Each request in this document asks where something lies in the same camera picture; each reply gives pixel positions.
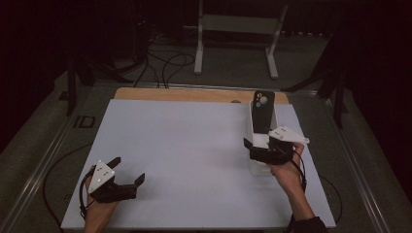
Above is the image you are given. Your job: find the left hand-held gripper cable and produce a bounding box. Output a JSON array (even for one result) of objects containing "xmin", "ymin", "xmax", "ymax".
[{"xmin": 79, "ymin": 165, "xmax": 97, "ymax": 221}]

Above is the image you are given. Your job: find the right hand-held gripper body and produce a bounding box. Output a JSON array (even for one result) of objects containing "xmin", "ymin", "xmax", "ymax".
[{"xmin": 249, "ymin": 125, "xmax": 311, "ymax": 166}]

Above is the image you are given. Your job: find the person's left hand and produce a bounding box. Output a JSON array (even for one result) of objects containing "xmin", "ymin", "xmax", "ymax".
[{"xmin": 83, "ymin": 176, "xmax": 120, "ymax": 233}]

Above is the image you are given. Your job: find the white plastic bin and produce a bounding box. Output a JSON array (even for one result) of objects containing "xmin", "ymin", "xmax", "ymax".
[{"xmin": 247, "ymin": 99, "xmax": 280, "ymax": 178}]

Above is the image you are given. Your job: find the right hand-held gripper cable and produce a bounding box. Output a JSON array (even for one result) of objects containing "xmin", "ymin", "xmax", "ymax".
[{"xmin": 291, "ymin": 149, "xmax": 308, "ymax": 192}]

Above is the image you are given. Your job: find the thin black floor cable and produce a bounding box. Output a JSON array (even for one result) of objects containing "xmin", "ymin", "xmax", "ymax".
[
  {"xmin": 42, "ymin": 142, "xmax": 93, "ymax": 229},
  {"xmin": 318, "ymin": 174, "xmax": 344, "ymax": 225}
]

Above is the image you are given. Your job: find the metal floor rail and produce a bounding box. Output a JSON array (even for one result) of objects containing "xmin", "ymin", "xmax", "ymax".
[
  {"xmin": 319, "ymin": 91, "xmax": 392, "ymax": 233},
  {"xmin": 0, "ymin": 82, "xmax": 98, "ymax": 233}
]

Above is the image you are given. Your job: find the white metal stand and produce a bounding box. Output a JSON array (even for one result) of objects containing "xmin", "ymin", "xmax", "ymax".
[{"xmin": 183, "ymin": 0, "xmax": 290, "ymax": 81}]

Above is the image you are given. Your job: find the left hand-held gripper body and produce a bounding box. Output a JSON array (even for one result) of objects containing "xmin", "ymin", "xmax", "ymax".
[{"xmin": 87, "ymin": 159, "xmax": 138, "ymax": 204}]

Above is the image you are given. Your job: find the wooden board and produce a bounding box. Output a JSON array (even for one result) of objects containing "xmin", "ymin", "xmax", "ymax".
[{"xmin": 114, "ymin": 86, "xmax": 291, "ymax": 105}]

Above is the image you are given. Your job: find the black floor cable bundle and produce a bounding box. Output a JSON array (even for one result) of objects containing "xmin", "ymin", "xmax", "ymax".
[{"xmin": 131, "ymin": 32, "xmax": 196, "ymax": 89}]

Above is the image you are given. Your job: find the black phone case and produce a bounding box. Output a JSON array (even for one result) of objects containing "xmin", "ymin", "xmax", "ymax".
[{"xmin": 251, "ymin": 89, "xmax": 277, "ymax": 135}]

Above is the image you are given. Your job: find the hand-held gripper cable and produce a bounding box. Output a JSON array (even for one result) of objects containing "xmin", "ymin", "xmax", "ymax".
[
  {"xmin": 79, "ymin": 165, "xmax": 97, "ymax": 221},
  {"xmin": 291, "ymin": 149, "xmax": 308, "ymax": 192}
]

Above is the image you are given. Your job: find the person's right hand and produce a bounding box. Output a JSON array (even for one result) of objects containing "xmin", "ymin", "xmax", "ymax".
[{"xmin": 268, "ymin": 143, "xmax": 306, "ymax": 195}]

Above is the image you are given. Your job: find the white work board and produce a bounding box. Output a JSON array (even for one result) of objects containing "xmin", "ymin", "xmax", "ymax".
[{"xmin": 60, "ymin": 98, "xmax": 337, "ymax": 232}]

